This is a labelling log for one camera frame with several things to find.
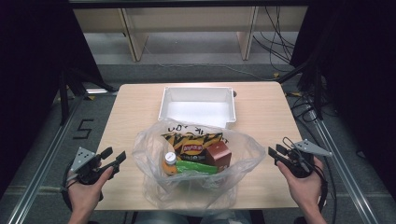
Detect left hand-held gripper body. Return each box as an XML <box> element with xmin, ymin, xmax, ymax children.
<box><xmin>70</xmin><ymin>147</ymin><xmax>120</xmax><ymax>185</ymax></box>

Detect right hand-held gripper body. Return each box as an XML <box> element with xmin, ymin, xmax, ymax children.
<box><xmin>281</xmin><ymin>138</ymin><xmax>332</xmax><ymax>179</ymax></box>

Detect clear plastic bag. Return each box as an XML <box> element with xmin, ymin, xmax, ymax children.
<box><xmin>131</xmin><ymin>118</ymin><xmax>267</xmax><ymax>217</ymax></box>

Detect orange drink bottle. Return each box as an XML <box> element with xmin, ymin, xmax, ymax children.
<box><xmin>162</xmin><ymin>151</ymin><xmax>179</xmax><ymax>175</ymax></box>

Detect brown carton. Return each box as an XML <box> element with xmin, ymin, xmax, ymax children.
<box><xmin>205</xmin><ymin>141</ymin><xmax>233</xmax><ymax>172</ymax></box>

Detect black yellow chips bag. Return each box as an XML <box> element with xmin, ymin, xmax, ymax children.
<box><xmin>161</xmin><ymin>132</ymin><xmax>224</xmax><ymax>162</ymax></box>

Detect green snack packet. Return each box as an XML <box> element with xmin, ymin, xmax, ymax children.
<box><xmin>176</xmin><ymin>160</ymin><xmax>219</xmax><ymax>188</ymax></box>

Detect white plastic box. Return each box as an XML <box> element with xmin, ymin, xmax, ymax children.
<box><xmin>158</xmin><ymin>86</ymin><xmax>237</xmax><ymax>130</ymax></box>

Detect person's left hand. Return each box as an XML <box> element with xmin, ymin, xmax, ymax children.
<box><xmin>66</xmin><ymin>166</ymin><xmax>115</xmax><ymax>216</ymax></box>

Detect person's right hand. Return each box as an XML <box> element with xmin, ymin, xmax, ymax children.
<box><xmin>276</xmin><ymin>157</ymin><xmax>325</xmax><ymax>213</ymax></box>

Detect black metal stand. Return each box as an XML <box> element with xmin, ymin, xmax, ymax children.
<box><xmin>276</xmin><ymin>59</ymin><xmax>325</xmax><ymax>120</ymax></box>
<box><xmin>59</xmin><ymin>68</ymin><xmax>118</xmax><ymax>126</ymax></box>

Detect black curtain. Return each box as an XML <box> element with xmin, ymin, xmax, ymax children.
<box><xmin>289</xmin><ymin>0</ymin><xmax>396</xmax><ymax>203</ymax></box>
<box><xmin>0</xmin><ymin>0</ymin><xmax>105</xmax><ymax>200</ymax></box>

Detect beige wooden desk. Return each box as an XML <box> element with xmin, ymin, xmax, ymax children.
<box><xmin>73</xmin><ymin>6</ymin><xmax>309</xmax><ymax>63</ymax></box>

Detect coiled black floor cables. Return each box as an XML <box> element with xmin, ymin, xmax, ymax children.
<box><xmin>286</xmin><ymin>90</ymin><xmax>319</xmax><ymax>124</ymax></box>

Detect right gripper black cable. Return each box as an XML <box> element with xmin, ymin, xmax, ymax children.
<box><xmin>282</xmin><ymin>136</ymin><xmax>338</xmax><ymax>224</ymax></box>

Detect aluminium floor rail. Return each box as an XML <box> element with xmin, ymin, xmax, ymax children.
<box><xmin>6</xmin><ymin>92</ymin><xmax>92</xmax><ymax>224</ymax></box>
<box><xmin>311</xmin><ymin>118</ymin><xmax>381</xmax><ymax>224</ymax></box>

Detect bundle of black floor cables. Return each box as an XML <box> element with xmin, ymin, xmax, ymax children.
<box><xmin>252</xmin><ymin>6</ymin><xmax>297</xmax><ymax>73</ymax></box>

